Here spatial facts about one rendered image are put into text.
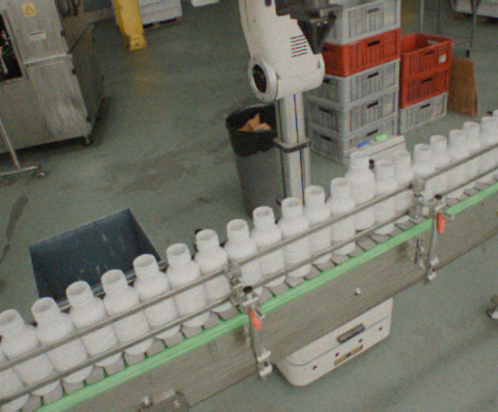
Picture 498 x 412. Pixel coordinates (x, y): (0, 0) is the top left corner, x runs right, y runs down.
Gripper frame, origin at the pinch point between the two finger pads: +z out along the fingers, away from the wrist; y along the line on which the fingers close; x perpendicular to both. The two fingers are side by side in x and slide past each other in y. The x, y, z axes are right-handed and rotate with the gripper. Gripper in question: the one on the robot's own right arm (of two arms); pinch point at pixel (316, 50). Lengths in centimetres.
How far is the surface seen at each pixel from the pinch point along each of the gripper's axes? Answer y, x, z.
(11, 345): 10, -74, 28
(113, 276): 10, -55, 25
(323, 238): 17.9, -15.4, 31.7
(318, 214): 17.2, -16.1, 25.9
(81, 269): -46, -53, 59
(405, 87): -142, 225, 91
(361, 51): -139, 169, 52
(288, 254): 16.5, -23.2, 32.4
